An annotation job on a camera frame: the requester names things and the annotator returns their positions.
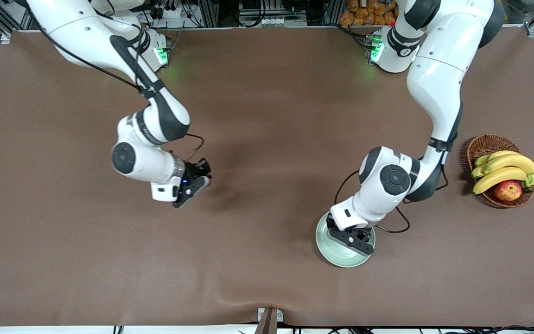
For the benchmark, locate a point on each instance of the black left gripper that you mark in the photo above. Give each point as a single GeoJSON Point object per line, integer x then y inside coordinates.
{"type": "Point", "coordinates": [329, 222]}

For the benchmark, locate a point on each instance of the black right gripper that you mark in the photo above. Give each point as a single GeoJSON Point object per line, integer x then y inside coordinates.
{"type": "Point", "coordinates": [196, 170]}

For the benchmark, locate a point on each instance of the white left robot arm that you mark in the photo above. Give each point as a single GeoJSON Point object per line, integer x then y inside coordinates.
{"type": "Point", "coordinates": [438, 69]}

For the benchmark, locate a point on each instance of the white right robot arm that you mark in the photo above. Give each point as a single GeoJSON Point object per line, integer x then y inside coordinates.
{"type": "Point", "coordinates": [146, 162]}

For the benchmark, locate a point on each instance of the pale green round plate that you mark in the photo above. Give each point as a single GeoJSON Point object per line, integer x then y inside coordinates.
{"type": "Point", "coordinates": [336, 255]}

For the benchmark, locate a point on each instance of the table cover cloth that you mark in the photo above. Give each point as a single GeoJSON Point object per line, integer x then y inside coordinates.
{"type": "Point", "coordinates": [109, 255]}

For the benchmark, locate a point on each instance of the white power strip black plugs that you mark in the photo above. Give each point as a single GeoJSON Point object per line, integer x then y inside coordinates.
{"type": "Point", "coordinates": [169, 13]}

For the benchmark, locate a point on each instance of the yellow banana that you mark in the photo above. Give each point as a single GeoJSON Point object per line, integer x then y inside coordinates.
{"type": "Point", "coordinates": [499, 177]}
{"type": "Point", "coordinates": [496, 157]}
{"type": "Point", "coordinates": [512, 162]}

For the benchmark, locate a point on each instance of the brown wicker basket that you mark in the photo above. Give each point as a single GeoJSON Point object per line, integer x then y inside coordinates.
{"type": "Point", "coordinates": [485, 146]}

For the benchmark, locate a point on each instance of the red yellow apple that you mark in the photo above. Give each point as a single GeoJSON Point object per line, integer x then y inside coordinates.
{"type": "Point", "coordinates": [508, 191]}

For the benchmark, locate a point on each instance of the black electronics box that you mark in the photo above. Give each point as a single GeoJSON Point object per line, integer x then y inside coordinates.
{"type": "Point", "coordinates": [253, 5]}

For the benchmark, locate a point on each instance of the pile of orange buns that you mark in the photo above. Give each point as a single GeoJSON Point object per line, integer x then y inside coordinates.
{"type": "Point", "coordinates": [369, 14]}

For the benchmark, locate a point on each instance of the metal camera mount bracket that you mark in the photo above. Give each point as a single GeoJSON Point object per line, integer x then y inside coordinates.
{"type": "Point", "coordinates": [267, 324]}

